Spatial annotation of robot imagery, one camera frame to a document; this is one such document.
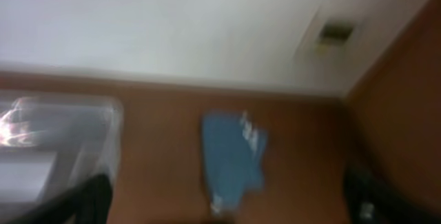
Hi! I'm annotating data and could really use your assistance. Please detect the wall outlet plate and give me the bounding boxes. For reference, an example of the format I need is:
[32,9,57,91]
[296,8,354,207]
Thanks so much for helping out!
[314,21,356,54]

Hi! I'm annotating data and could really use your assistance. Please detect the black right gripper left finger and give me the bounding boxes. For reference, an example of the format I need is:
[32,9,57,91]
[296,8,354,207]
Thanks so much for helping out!
[8,174,113,224]

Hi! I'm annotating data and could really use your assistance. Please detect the teal blue cloth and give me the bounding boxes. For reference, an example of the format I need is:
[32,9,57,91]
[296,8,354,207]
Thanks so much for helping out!
[201,112,268,214]

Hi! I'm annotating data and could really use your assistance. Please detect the clear plastic storage bin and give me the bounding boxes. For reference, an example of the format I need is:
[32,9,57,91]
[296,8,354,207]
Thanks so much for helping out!
[1,90,123,223]

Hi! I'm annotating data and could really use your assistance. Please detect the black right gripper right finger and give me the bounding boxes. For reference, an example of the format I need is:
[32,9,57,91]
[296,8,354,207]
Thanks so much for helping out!
[343,168,440,224]

